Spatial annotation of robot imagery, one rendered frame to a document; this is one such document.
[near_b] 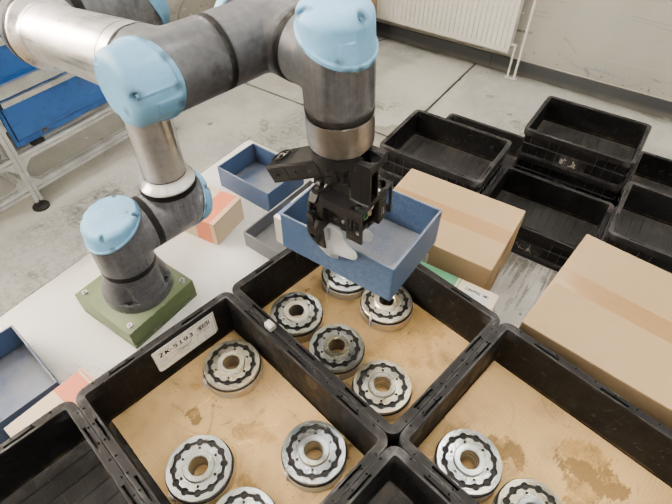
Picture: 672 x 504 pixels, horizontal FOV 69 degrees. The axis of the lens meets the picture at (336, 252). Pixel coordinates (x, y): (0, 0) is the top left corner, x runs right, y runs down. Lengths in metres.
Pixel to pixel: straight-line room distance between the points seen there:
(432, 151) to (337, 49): 1.56
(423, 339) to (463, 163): 1.11
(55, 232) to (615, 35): 3.25
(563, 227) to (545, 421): 1.14
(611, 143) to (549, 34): 1.48
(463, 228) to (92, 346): 0.87
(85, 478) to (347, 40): 0.76
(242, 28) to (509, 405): 0.73
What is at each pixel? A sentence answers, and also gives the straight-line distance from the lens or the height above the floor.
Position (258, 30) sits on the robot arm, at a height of 1.44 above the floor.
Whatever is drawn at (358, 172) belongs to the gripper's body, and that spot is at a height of 1.30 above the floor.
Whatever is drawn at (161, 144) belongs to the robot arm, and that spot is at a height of 1.11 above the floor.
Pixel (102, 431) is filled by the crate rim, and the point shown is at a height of 0.92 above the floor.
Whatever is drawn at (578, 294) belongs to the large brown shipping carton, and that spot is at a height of 0.90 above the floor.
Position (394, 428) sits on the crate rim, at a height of 0.93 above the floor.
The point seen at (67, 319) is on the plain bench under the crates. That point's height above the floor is 0.70.
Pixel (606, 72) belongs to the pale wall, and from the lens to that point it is 3.65.
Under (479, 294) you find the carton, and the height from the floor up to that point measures 0.82.
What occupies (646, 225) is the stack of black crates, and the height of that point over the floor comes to 0.49.
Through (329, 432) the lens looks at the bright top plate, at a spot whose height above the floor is 0.86.
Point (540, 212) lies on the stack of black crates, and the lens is 2.02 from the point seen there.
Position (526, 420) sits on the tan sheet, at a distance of 0.94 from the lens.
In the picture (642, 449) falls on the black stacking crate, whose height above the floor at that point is 0.87.
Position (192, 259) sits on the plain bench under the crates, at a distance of 1.32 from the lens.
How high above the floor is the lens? 1.64
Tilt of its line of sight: 47 degrees down
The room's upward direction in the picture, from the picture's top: straight up
